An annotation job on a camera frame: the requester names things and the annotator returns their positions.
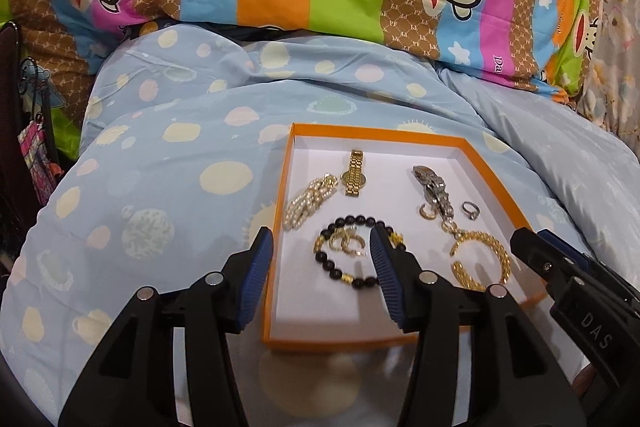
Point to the dark wooden furniture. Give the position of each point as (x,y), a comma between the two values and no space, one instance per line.
(12,132)

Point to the silver wristwatch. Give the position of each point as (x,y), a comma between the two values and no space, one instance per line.
(434,189)

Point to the pink plaid cloth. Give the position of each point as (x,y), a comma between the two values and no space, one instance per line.
(35,157)

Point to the small gold hoop earring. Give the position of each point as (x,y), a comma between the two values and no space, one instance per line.
(428,213)

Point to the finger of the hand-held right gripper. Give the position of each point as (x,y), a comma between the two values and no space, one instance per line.
(537,257)
(595,272)

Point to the person's right hand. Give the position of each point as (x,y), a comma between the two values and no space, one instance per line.
(582,381)

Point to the light blue planet blanket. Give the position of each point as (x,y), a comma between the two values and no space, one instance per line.
(150,187)

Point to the grey floral cloth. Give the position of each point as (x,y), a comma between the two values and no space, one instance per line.
(617,57)

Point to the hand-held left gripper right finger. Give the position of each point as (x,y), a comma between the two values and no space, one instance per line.
(387,277)

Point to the orange shallow box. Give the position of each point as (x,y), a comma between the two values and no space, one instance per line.
(320,307)

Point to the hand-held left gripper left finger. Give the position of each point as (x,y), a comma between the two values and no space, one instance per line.
(255,277)

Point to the gold wristwatch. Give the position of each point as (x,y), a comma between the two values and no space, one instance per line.
(354,179)

